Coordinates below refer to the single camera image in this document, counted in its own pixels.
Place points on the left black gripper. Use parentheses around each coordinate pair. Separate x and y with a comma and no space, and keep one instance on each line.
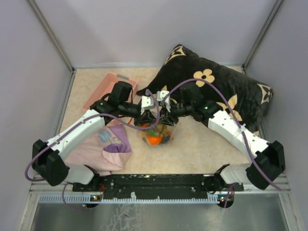
(145,116)

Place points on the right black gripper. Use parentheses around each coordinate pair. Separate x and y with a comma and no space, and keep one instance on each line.
(167,115)

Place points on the brown longan bunch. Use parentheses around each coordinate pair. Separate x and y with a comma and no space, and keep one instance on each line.
(161,130)

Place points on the clear zip bag orange zipper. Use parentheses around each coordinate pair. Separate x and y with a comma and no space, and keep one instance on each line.
(145,122)

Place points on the orange persimmon with green calyx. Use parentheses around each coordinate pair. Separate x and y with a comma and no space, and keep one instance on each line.
(153,140)

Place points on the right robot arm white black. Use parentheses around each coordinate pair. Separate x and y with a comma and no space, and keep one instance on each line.
(265,160)

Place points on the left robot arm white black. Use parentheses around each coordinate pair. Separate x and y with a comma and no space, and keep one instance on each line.
(48,157)

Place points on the pink plastic basket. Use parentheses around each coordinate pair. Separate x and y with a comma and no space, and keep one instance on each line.
(106,86)

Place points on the pink purple cloth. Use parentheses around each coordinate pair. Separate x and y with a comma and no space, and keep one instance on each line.
(107,150)

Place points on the black pillow cream flowers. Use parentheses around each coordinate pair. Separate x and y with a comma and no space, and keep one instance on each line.
(235,92)

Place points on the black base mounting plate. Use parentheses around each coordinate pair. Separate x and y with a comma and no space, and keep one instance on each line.
(162,186)

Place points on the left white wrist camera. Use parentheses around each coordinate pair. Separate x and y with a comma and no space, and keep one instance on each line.
(147,102)

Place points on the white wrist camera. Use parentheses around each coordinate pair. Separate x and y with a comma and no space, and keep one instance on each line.
(160,95)
(147,102)

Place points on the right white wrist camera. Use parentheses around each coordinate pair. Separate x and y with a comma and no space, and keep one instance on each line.
(160,95)

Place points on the white slotted cable duct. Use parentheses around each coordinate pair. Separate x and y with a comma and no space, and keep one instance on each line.
(93,199)

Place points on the aluminium frame rail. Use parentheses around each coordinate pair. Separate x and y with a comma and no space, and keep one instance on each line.
(257,182)

